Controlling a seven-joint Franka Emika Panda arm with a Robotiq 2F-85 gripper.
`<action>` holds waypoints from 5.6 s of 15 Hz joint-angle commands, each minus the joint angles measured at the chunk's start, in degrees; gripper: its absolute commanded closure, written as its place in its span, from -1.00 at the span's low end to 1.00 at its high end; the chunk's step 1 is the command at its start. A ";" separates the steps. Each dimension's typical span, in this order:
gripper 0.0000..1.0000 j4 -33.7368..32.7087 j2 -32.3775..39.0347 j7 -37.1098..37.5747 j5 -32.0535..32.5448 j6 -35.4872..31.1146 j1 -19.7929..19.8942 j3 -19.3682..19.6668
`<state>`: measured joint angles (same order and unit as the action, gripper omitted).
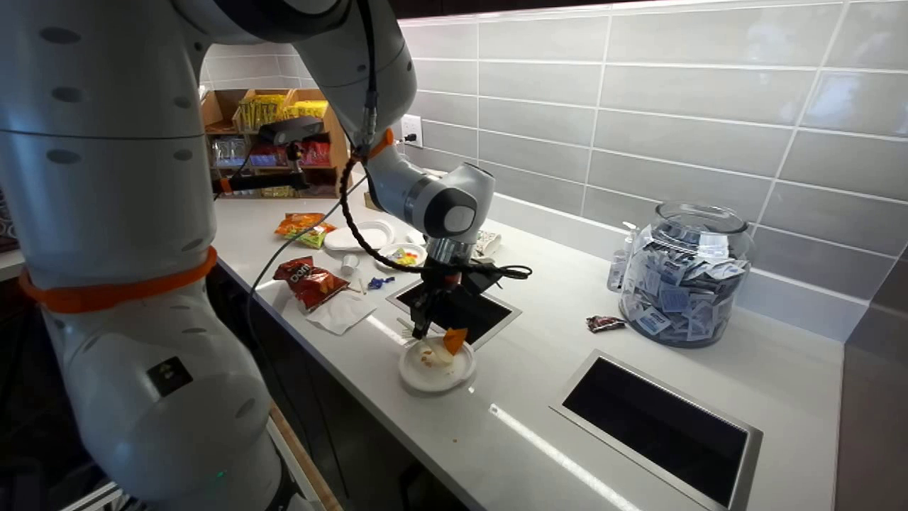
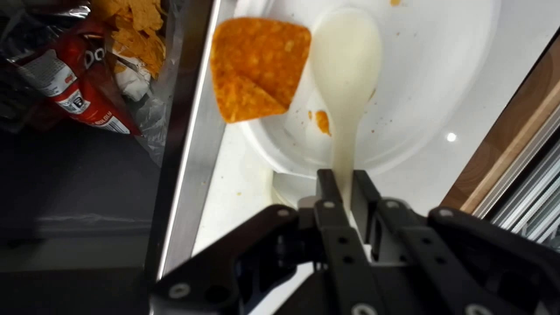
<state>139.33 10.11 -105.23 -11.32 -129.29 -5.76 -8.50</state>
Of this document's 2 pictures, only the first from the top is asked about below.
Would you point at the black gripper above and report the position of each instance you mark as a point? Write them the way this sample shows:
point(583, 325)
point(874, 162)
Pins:
point(446, 286)

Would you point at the orange tortilla chip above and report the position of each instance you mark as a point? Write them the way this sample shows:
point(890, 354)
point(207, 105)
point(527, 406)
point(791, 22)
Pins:
point(456, 341)

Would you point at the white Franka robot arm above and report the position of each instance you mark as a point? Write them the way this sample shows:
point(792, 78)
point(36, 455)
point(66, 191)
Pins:
point(114, 188)

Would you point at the white paper plate with crumbs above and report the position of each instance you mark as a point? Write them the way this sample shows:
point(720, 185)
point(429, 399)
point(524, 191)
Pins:
point(427, 375)

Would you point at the plate with yellow food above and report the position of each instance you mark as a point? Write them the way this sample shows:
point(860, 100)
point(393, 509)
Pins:
point(410, 257)

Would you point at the empty white plate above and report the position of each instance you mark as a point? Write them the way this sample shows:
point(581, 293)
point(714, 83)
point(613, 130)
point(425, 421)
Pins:
point(369, 236)

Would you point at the small blue wrapper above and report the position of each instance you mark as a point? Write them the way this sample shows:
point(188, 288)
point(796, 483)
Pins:
point(381, 281)

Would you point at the white paper napkin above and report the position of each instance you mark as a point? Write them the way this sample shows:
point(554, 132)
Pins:
point(344, 314)

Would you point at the crushed patterned paper cup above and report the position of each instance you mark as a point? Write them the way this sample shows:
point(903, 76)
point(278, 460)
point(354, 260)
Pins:
point(486, 243)

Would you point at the small white sauce cup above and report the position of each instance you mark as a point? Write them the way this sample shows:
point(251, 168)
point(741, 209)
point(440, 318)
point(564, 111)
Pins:
point(351, 264)

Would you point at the red chip bag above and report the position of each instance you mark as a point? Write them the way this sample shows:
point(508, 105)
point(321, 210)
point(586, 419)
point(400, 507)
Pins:
point(310, 281)

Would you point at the orange snack bag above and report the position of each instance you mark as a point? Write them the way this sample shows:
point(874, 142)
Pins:
point(301, 227)

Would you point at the small brown candy wrapper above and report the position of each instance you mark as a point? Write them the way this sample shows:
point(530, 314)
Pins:
point(605, 325)

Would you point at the wooden drawer edge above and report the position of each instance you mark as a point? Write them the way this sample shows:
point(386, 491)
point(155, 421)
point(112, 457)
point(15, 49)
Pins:
point(301, 457)

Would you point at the small clear sanitizer bottle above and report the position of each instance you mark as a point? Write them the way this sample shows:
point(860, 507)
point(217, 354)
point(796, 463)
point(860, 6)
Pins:
point(620, 264)

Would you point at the wooden condiment organizer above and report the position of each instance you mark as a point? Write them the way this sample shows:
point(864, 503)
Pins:
point(314, 159)

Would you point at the glass jar of packets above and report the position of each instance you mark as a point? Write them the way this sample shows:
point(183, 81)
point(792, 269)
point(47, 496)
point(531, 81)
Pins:
point(681, 286)

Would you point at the dark wooden cabinet panel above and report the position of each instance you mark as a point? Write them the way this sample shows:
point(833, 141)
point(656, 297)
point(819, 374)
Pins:
point(874, 399)

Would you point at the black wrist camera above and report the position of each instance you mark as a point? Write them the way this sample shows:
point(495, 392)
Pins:
point(483, 271)

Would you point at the white wall outlet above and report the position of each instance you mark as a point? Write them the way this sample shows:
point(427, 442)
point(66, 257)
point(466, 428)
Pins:
point(412, 130)

